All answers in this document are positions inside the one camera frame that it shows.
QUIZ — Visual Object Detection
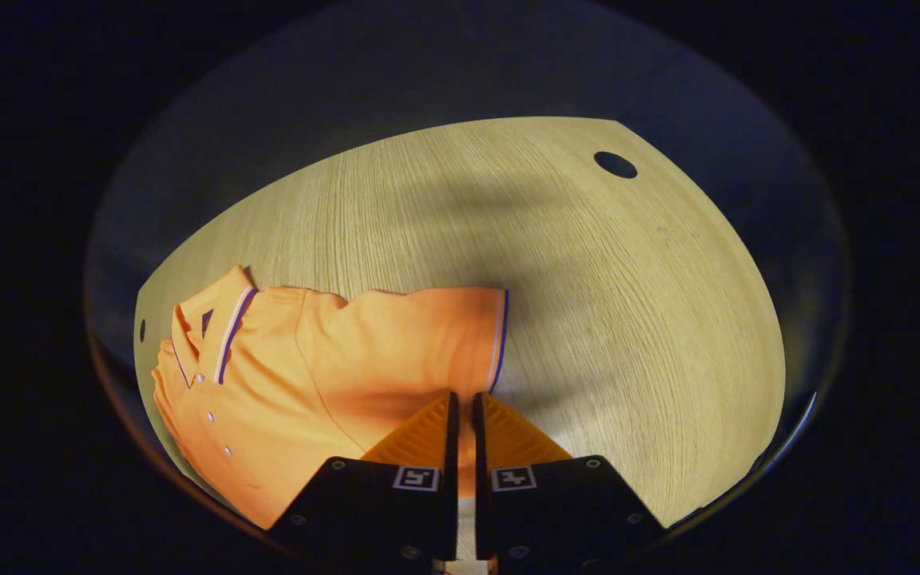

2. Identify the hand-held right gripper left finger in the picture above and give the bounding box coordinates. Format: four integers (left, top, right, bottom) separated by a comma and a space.
267, 391, 460, 564

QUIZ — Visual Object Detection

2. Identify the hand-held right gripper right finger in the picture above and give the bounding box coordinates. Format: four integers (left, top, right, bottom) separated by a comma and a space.
472, 391, 668, 565

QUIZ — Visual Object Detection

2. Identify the orange T-shirt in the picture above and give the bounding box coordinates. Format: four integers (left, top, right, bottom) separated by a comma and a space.
150, 265, 510, 532

